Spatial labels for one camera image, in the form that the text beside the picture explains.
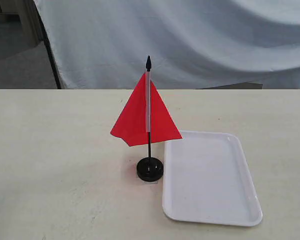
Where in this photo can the red flag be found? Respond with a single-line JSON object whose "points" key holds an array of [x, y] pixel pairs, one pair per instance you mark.
{"points": [[145, 118]]}

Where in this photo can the white draped cloth backdrop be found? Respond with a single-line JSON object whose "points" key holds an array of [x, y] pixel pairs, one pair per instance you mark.
{"points": [[193, 44]]}

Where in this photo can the white plastic tray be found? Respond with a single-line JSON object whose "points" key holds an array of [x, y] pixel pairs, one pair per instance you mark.
{"points": [[207, 180]]}

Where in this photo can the black backdrop frame pole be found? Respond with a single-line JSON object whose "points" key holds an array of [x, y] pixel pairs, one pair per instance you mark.
{"points": [[49, 51]]}

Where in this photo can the black round flag base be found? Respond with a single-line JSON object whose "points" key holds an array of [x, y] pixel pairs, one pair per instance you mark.
{"points": [[150, 169]]}

